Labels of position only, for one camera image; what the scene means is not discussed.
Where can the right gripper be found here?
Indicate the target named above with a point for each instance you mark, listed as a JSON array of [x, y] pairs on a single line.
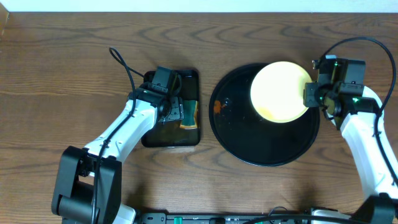
[[311, 95]]

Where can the green and yellow sponge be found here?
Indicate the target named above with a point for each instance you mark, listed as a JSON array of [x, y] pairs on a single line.
[[190, 110]]

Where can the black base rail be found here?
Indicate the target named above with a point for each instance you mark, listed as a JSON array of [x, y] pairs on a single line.
[[164, 217]]

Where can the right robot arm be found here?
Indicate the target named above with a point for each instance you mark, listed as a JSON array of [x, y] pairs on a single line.
[[375, 162]]

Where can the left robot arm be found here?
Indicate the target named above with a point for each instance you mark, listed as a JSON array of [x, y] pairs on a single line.
[[88, 184]]

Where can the black rectangular tray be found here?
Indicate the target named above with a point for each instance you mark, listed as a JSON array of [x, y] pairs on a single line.
[[169, 134]]

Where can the yellow plate with sauce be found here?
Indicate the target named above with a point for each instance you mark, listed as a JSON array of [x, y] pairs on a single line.
[[276, 92]]

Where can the round black tray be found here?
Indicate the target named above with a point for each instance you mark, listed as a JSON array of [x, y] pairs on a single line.
[[248, 136]]

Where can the pale green plate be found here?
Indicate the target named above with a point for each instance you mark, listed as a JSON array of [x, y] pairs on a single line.
[[337, 109]]

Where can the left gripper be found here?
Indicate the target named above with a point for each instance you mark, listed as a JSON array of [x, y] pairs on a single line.
[[175, 109]]

